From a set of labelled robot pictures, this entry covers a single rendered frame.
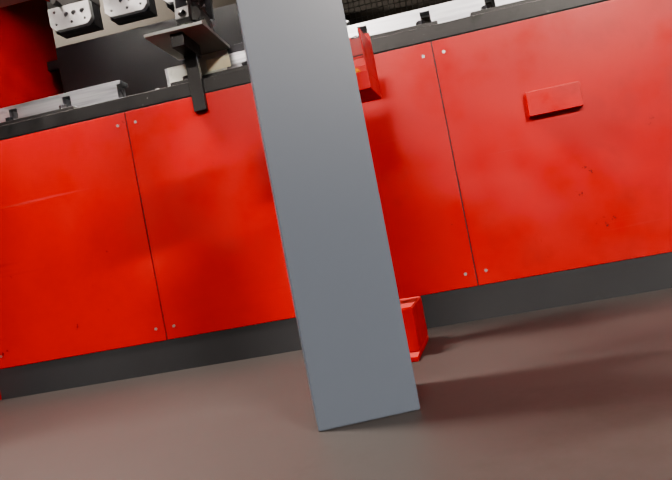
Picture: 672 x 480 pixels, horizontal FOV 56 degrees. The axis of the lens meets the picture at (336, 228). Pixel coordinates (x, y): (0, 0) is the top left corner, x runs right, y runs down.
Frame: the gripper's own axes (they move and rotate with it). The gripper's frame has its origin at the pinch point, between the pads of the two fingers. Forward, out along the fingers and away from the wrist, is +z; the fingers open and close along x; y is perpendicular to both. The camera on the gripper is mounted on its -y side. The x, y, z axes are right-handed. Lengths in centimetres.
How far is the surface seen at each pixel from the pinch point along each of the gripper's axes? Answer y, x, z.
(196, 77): -16.4, 0.6, 3.3
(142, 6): 13.0, 18.3, -11.9
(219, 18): 62, 8, 15
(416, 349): -98, -51, 46
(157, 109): -19.0, 15.5, 9.4
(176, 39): -17.1, 1.6, -9.8
